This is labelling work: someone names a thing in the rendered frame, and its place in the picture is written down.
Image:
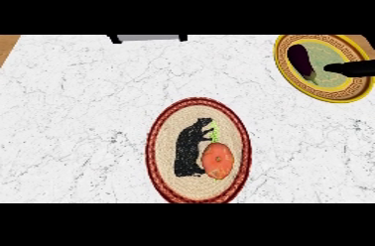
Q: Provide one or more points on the yellow plate with patterned rim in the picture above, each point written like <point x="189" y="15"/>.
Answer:
<point x="337" y="88"/>

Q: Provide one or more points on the grey and black appliance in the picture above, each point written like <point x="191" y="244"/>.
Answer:
<point x="147" y="37"/>

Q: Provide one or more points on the dark purple eggplant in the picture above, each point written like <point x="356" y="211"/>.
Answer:
<point x="300" y="60"/>

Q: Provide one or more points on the oval woven placemat, bear print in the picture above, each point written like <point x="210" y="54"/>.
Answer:
<point x="195" y="187"/>

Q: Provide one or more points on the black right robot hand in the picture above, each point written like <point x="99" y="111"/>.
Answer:
<point x="356" y="68"/>

